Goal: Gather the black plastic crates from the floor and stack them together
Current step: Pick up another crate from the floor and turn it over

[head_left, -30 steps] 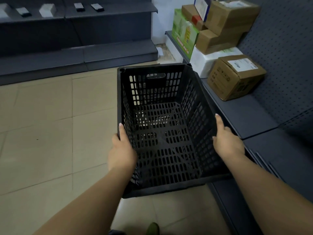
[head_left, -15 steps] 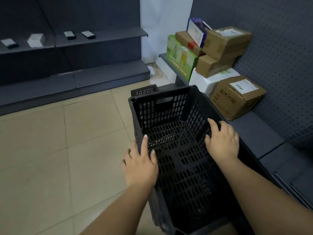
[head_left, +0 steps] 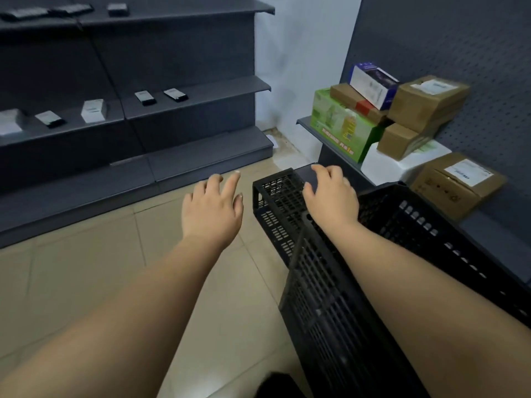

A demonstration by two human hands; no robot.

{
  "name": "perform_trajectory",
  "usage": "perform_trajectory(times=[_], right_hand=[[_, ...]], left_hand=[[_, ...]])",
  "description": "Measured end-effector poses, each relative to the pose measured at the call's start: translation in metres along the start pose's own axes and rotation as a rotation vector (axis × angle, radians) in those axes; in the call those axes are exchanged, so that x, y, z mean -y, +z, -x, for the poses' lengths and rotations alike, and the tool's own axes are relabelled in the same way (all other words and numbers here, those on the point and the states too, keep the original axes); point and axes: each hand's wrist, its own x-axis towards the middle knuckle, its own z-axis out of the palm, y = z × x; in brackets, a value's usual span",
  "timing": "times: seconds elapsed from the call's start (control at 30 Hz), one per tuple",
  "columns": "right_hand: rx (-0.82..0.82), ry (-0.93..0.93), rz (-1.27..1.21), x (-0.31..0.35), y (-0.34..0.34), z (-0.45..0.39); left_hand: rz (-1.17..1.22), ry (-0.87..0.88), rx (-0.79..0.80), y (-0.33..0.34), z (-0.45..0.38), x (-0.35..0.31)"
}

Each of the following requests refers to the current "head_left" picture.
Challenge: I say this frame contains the person's right hand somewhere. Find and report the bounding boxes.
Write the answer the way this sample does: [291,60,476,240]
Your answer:
[302,163,360,235]

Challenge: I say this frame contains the person's left hand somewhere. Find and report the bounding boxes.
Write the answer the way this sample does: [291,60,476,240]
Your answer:
[181,171,244,250]

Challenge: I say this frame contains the person's right forearm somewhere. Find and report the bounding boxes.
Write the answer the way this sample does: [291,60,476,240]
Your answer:
[323,221,531,398]

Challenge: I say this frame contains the person's left forearm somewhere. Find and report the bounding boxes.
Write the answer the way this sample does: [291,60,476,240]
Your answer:
[0,235,234,398]

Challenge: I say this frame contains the small black plastic crate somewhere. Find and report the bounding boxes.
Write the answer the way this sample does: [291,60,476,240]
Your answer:
[252,163,321,268]

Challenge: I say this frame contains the dark gray shelf unit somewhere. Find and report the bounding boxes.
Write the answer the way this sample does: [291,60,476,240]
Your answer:
[0,0,275,250]

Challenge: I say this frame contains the green printed box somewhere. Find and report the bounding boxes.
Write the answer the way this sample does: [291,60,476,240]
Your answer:
[311,88,385,164]

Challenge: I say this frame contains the white foam box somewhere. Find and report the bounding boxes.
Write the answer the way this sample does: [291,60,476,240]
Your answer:
[360,140,453,187]

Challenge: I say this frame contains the flat brown and red box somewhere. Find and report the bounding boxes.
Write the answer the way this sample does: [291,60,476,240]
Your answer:
[329,83,389,125]

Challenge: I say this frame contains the small cardboard box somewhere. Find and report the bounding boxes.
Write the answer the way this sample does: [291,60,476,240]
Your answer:
[376,122,437,161]

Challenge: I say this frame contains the large black plastic crate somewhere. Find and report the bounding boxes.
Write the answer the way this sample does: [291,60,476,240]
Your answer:
[278,182,531,398]

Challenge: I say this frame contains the white and blue box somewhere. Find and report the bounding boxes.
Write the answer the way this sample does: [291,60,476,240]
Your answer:
[347,61,400,111]

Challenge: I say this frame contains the cardboard box with white label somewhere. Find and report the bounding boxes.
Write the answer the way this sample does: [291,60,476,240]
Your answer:
[409,152,508,222]

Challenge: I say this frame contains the large cardboard box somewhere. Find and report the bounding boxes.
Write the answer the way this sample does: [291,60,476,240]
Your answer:
[387,75,471,135]

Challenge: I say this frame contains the person's black clothing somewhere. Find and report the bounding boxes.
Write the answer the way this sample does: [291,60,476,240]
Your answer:
[256,371,308,398]

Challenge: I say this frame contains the gray pegboard shelf unit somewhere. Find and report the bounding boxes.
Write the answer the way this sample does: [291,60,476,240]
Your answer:
[296,0,531,286]

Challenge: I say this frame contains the long black flat packet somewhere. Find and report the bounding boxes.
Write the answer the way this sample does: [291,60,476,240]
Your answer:
[49,3,95,18]
[0,7,49,22]

